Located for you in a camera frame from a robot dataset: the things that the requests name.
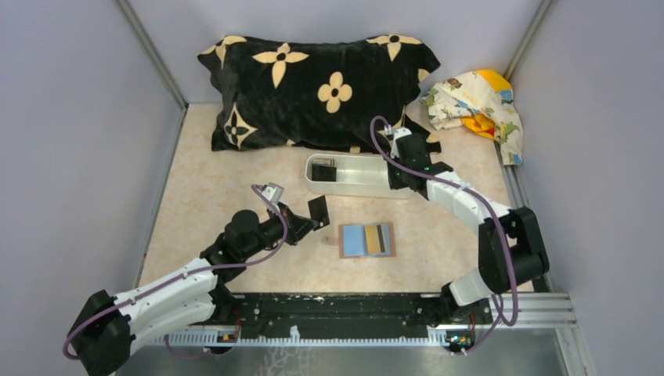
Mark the stack of cards in bin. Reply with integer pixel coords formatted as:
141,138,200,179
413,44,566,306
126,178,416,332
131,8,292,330
311,157,337,183

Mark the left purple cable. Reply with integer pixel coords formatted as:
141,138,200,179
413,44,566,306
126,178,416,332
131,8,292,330
62,184,290,360

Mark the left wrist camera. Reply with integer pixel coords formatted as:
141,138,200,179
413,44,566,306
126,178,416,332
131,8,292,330
261,183,284,205

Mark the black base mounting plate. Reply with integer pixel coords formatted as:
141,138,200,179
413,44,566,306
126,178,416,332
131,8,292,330
204,293,493,339

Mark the cartoon print cloth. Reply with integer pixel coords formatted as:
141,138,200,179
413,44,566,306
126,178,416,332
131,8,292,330
420,69,524,166

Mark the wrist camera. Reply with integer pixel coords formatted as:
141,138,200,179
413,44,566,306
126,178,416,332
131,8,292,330
388,128,413,159
261,183,284,205

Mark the white oblong plastic bin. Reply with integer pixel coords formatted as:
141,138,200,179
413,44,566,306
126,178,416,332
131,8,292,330
305,154,415,199

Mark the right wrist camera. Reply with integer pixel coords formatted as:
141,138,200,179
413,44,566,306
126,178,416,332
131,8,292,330
388,128,413,159

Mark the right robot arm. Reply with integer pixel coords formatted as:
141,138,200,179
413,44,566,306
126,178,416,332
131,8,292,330
387,128,550,323

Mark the brown leather card holder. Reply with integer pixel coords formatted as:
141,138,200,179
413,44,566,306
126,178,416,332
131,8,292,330
324,222,397,259

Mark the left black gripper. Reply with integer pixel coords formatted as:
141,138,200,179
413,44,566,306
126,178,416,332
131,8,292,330
242,201,318,260

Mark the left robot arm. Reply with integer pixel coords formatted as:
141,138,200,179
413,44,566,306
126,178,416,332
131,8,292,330
63,197,330,375

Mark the aluminium frame rail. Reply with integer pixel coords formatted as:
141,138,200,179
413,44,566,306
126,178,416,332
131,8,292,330
106,293,577,349

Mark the purple cable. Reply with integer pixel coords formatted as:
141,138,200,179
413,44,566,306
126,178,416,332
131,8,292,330
62,184,290,360
369,114,521,328

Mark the black floral pillow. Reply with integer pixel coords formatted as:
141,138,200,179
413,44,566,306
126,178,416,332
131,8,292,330
197,34,441,153

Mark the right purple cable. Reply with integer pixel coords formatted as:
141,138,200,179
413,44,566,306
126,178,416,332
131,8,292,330
369,114,521,328

